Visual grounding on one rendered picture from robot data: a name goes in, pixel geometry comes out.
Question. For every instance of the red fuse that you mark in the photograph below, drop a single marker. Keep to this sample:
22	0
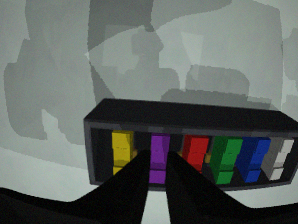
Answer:
195	150

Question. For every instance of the black fuse block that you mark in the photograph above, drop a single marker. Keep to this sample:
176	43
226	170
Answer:
247	148

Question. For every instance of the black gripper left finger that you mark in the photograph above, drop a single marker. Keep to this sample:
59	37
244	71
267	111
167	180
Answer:
121	200

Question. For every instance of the yellow fuse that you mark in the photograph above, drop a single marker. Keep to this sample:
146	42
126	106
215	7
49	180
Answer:
122	145

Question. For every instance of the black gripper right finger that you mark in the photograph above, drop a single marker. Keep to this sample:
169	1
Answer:
193	199

